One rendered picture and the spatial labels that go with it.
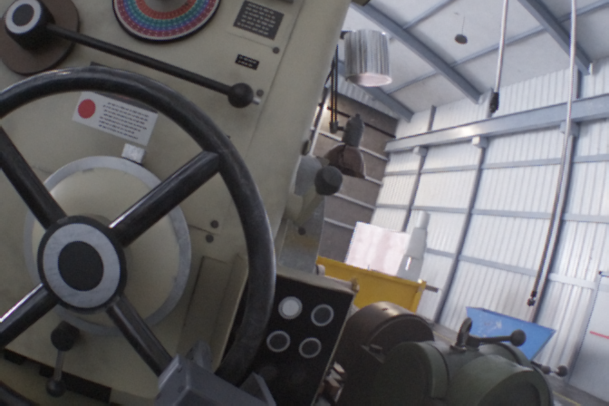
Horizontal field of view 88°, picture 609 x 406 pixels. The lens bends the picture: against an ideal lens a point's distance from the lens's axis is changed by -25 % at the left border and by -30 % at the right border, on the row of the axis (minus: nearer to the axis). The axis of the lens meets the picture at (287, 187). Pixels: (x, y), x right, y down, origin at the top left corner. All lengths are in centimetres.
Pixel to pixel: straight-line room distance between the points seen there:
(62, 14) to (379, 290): 321
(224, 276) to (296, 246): 18
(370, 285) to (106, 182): 308
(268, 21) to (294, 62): 8
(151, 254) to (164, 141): 18
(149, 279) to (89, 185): 13
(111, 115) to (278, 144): 26
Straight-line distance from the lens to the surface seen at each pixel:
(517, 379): 58
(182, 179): 36
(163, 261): 48
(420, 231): 665
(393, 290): 356
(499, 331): 666
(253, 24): 65
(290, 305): 52
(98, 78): 37
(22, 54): 66
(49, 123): 63
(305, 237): 74
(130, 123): 60
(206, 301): 61
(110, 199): 48
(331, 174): 58
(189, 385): 26
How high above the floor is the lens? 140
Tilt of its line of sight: 5 degrees up
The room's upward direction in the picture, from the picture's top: 18 degrees clockwise
